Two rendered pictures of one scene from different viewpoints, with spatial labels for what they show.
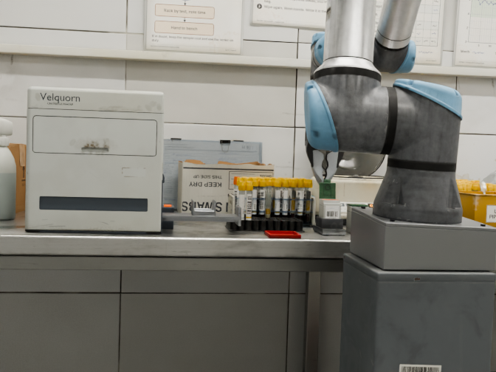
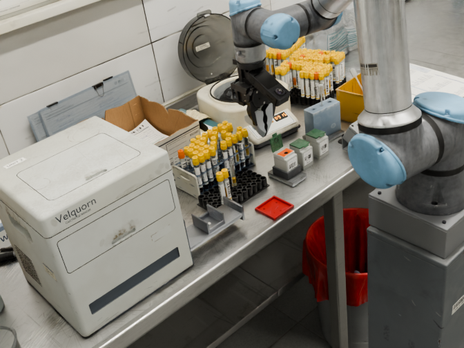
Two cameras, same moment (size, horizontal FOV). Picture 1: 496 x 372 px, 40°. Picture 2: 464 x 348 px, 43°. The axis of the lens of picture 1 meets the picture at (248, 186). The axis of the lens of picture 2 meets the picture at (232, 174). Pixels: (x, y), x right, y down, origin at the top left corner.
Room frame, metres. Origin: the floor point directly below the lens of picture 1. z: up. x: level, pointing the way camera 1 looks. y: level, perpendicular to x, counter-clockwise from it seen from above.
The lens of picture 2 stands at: (0.51, 0.58, 1.72)
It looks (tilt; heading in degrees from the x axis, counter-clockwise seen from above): 32 degrees down; 330
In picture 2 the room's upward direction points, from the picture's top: 9 degrees counter-clockwise
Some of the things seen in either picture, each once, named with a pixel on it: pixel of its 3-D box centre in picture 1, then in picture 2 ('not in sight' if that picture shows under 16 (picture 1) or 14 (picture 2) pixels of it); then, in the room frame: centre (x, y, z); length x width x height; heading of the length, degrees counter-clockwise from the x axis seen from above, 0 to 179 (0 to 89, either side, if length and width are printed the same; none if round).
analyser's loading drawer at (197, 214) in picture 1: (193, 211); (201, 226); (1.48, 0.12, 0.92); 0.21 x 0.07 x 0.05; 98
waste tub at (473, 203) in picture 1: (484, 213); (367, 100); (1.64, -0.57, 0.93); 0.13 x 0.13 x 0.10; 13
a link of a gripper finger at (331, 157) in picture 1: (328, 168); (262, 117); (1.64, -0.19, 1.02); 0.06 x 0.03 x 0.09; 7
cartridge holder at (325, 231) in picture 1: (329, 225); (286, 171); (1.55, -0.19, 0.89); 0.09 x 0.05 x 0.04; 8
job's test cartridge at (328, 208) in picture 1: (329, 213); (285, 162); (1.55, -0.19, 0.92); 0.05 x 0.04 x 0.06; 8
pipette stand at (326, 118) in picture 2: not in sight; (322, 121); (1.64, -0.40, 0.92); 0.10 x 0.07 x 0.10; 90
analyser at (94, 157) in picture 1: (106, 160); (96, 216); (1.54, 0.32, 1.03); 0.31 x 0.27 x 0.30; 98
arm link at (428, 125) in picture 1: (421, 120); (438, 128); (1.17, -0.29, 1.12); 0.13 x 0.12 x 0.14; 89
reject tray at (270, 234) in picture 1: (282, 234); (274, 207); (1.46, -0.08, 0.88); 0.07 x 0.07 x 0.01; 8
